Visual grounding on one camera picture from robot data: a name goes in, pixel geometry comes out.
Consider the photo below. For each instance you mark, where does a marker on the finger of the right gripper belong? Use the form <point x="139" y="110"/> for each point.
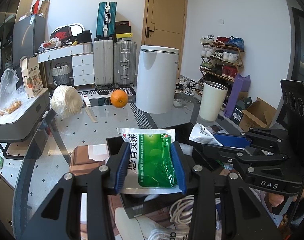
<point x="242" y="154"/>
<point x="235" y="141"/>

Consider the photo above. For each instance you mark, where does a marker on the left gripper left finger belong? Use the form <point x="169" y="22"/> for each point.
<point x="58" y="217"/>

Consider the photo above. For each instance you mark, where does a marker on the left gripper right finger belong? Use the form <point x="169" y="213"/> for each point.
<point x="242" y="215"/>

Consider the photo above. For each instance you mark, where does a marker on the green white medicine packet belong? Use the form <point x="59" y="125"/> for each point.
<point x="150" y="167"/>

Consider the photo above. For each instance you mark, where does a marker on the person's right hand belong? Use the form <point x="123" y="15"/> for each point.
<point x="273" y="200"/>

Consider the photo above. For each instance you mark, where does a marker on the open cardboard box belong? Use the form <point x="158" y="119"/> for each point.
<point x="258" y="115"/>

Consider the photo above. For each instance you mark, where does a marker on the cream trash bin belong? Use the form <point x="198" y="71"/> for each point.
<point x="213" y="97"/>

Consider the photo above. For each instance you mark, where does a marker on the black storage box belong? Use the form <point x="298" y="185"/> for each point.
<point x="155" y="164"/>

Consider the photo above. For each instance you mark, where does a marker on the wooden shoe rack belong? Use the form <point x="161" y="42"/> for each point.
<point x="222" y="56"/>

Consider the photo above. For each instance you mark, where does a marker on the grey white side table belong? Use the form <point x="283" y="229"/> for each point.
<point x="21" y="124"/>

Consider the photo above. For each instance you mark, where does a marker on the large white cylindrical appliance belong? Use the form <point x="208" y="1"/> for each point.
<point x="156" y="78"/>

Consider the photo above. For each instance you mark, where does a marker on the white cabbage in bag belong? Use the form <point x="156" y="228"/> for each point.
<point x="66" y="101"/>

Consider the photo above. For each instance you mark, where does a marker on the orange fruit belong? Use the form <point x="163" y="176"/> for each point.
<point x="119" y="98"/>

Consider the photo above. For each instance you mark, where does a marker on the clear bag of snacks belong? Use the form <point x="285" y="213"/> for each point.
<point x="9" y="98"/>

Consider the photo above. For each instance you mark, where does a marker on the orange fruit carton box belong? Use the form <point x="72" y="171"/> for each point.
<point x="30" y="72"/>

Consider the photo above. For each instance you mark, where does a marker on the wooden door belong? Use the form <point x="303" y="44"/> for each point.
<point x="164" y="24"/>

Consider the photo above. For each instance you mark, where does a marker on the silver suitcase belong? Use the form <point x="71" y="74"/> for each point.
<point x="124" y="63"/>

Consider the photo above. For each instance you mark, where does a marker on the woven basket under desk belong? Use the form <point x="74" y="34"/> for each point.
<point x="61" y="74"/>

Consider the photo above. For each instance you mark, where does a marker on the white suitcase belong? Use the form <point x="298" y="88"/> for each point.
<point x="103" y="62"/>

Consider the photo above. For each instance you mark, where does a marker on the white desk with drawers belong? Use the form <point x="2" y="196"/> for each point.
<point x="79" y="57"/>

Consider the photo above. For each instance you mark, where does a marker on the teal suitcase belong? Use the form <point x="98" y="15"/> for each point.
<point x="106" y="18"/>

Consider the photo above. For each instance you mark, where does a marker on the red black shoe box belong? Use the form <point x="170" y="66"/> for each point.
<point x="62" y="33"/>

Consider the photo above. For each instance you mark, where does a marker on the black refrigerator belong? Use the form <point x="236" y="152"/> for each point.
<point x="28" y="35"/>

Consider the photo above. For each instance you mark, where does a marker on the white handled knife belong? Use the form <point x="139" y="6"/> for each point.
<point x="88" y="109"/>

